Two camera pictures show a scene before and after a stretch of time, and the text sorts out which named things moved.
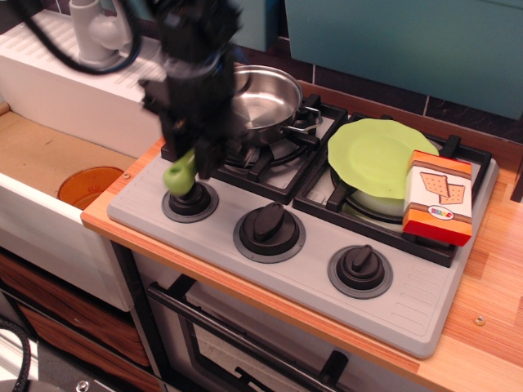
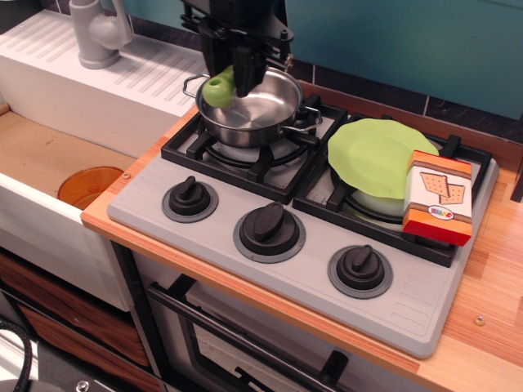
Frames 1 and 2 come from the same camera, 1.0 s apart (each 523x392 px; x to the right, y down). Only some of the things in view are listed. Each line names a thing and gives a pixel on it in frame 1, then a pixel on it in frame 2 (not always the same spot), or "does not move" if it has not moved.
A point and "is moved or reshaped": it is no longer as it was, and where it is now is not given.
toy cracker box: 438,198 does not move
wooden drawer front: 97,333 does not move
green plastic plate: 375,154 does not move
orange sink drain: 82,186 does not move
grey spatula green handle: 181,176 is moved or reshaped
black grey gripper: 194,105 -> 259,24
